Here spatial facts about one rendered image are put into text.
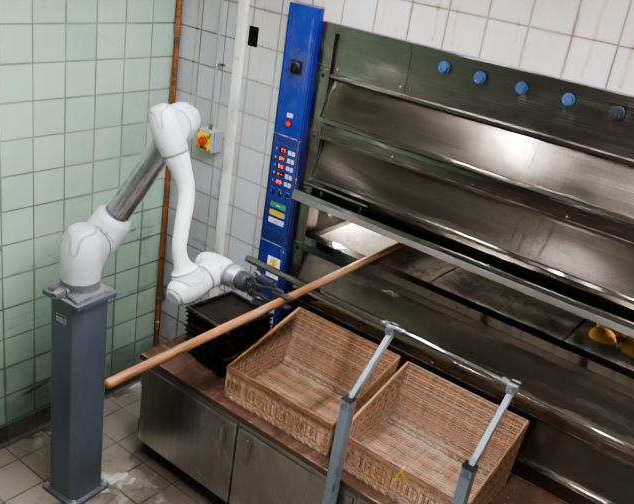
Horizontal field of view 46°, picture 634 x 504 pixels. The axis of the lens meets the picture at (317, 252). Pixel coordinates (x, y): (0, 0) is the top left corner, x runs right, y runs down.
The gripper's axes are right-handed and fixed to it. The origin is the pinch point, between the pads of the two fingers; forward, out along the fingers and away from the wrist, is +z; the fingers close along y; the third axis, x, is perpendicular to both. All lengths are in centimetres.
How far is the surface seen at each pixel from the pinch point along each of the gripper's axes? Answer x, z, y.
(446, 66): -57, 18, -86
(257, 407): -8, -10, 57
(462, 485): 4, 83, 31
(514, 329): -56, 69, 2
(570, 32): -56, 59, -106
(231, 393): -8, -25, 58
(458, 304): -57, 45, 2
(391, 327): -18.7, 36.3, 1.9
